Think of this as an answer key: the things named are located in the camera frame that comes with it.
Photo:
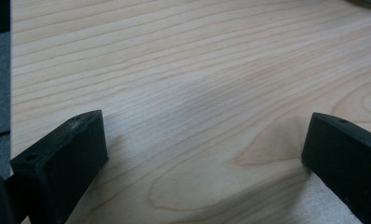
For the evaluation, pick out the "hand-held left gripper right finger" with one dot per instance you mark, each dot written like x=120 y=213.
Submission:
x=345 y=161

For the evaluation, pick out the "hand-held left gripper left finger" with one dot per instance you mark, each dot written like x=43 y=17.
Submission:
x=65 y=161

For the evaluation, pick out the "transparent brown storage box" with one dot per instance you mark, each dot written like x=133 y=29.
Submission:
x=370 y=3

